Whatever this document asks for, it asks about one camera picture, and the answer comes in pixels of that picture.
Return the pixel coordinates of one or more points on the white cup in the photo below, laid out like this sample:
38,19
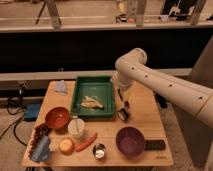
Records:
76,128

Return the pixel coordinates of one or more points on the beige cloth in tray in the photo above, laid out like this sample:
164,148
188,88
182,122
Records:
89,102

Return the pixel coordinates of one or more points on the dark red grapes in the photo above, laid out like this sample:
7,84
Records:
39,132

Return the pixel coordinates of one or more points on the green plastic tray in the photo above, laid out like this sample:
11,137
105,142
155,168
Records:
99,88

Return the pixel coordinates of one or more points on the purple bowl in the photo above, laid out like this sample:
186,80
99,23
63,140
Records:
130,141

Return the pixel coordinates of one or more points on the blue crumpled cloth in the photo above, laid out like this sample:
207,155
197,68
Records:
42,151

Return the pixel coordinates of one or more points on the small metal cup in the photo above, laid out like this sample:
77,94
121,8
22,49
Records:
99,151

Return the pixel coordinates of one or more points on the yellow round fruit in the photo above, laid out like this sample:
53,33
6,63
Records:
66,146

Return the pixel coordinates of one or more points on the light blue small cloth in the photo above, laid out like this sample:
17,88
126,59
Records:
61,87

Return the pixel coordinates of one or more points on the blue box on floor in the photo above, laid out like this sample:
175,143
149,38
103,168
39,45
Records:
31,112

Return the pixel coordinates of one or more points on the black rectangular block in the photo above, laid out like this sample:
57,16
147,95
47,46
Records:
155,145

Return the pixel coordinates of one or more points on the orange carrot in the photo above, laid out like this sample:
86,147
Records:
86,143

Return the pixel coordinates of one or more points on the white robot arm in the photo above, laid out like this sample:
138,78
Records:
192,98

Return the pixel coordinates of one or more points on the red bowl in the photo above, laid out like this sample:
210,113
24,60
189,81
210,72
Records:
57,118

